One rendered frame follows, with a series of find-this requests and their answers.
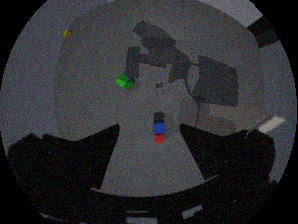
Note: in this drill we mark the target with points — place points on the blue block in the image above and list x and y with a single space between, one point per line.
159 126

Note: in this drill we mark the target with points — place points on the yellow cube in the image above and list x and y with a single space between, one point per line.
67 33

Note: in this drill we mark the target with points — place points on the red block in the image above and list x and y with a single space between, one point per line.
159 138

